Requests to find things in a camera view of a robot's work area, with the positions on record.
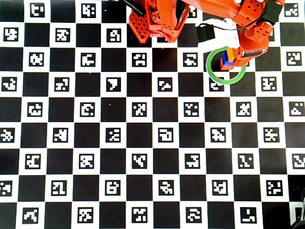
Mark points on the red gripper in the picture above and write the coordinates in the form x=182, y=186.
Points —
x=253, y=54

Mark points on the orange cube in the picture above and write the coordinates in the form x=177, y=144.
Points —
x=230, y=54

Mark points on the blue cube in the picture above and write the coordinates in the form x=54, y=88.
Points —
x=225, y=59

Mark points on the red cube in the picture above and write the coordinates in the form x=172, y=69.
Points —
x=225, y=66

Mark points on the red robot arm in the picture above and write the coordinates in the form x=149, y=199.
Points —
x=209, y=7

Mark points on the black white marker mat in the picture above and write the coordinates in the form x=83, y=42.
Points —
x=90, y=133

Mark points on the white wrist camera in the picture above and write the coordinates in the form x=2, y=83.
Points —
x=219, y=35

